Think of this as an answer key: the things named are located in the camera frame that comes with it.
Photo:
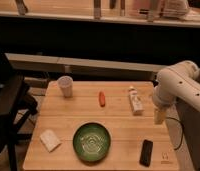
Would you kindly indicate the orange carrot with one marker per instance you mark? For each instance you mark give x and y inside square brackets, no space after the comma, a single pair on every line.
[102,101]

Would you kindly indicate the grey shelf rail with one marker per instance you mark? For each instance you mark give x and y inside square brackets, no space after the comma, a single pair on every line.
[75,66]

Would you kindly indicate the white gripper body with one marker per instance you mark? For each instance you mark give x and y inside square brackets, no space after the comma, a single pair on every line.
[159,115]

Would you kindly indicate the black chair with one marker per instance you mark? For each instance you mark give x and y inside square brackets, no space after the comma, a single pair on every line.
[16,105]

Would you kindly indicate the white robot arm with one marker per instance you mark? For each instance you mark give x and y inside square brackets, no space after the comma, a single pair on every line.
[176,81]

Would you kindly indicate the white sponge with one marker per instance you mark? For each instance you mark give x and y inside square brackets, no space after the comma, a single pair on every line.
[50,140]

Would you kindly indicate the green bowl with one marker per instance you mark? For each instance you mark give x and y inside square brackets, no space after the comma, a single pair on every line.
[91,142]

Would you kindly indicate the black eraser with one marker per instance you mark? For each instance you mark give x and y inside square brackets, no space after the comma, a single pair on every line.
[146,152]

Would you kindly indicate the white tube bottle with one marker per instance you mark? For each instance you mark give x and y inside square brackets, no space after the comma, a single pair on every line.
[135,101]

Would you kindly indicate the white paper cup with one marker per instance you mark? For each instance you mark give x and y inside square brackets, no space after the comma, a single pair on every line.
[65,84]

